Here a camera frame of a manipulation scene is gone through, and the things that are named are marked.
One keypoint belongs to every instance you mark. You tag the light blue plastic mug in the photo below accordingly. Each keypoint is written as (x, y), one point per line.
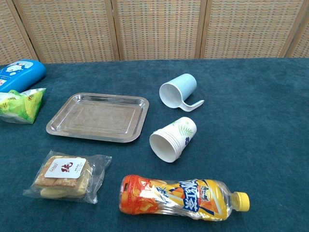
(186, 83)

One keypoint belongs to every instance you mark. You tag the stack of printed paper cups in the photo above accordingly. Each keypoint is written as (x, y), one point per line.
(183, 131)

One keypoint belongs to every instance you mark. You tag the blue plastic lotion bottle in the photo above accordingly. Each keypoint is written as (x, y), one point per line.
(21, 75)

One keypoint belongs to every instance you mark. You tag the woven wooden folding screen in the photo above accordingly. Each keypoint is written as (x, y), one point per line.
(157, 29)

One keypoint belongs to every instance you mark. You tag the green snack bag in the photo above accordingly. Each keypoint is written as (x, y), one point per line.
(21, 106)

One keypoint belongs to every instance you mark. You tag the iced tea plastic bottle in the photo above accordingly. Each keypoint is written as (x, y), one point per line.
(173, 195)

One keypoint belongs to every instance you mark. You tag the packaged bread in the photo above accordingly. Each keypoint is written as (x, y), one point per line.
(65, 180)

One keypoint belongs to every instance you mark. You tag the teal tablecloth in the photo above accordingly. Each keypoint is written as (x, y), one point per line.
(253, 120)

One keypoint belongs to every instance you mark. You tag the stainless steel rectangular tray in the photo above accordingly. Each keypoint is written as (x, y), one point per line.
(101, 118)

